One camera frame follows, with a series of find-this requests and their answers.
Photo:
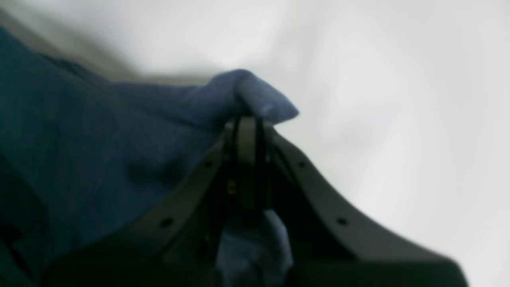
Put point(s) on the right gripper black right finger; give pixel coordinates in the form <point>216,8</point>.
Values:
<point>333,244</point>

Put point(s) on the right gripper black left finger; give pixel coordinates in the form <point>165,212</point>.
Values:
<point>176,243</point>

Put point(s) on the dark blue printed T-shirt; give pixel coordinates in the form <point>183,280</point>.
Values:
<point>82,156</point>

